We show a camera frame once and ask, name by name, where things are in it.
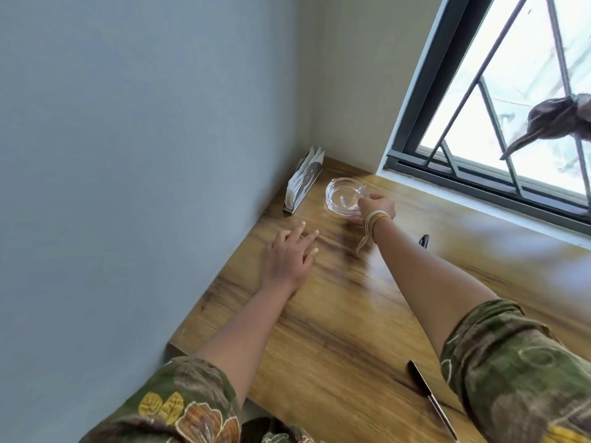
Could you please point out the person's right forearm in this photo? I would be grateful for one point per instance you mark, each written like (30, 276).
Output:
(427, 281)

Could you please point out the person's left middle finger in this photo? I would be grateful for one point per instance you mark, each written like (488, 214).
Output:
(299, 230)

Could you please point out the white paper napkins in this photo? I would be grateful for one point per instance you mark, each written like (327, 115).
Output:
(302, 172)

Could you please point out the black and silver pen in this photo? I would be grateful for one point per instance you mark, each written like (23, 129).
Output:
(427, 392)

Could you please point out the person's left forearm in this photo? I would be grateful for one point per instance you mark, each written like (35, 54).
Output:
(251, 332)

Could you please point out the person's right hand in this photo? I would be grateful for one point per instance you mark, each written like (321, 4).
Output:
(381, 205)

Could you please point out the metal napkin holder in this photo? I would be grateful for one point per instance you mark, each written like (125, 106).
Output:
(304, 191)

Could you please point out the short black pen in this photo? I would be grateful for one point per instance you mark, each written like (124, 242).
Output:
(424, 241)

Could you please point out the dark window frame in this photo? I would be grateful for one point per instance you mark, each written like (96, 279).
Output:
(415, 110)

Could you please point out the green floral left sleeve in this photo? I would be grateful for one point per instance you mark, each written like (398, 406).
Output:
(184, 405)

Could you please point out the green floral right sleeve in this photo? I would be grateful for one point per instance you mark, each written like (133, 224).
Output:
(512, 373)

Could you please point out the person's left thumb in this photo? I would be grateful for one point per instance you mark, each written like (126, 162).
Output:
(311, 256)

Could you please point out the clear glass ashtray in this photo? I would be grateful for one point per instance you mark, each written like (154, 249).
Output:
(341, 196)

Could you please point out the green floral sleeve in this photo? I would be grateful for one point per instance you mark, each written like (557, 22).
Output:
(512, 373)
(184, 405)

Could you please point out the person's left hand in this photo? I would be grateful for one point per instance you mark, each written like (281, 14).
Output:
(284, 260)

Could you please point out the person's right fingers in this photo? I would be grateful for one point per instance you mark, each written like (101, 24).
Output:
(368, 202)

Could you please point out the dark metal window grille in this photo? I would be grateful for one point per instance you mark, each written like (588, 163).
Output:
(496, 119)

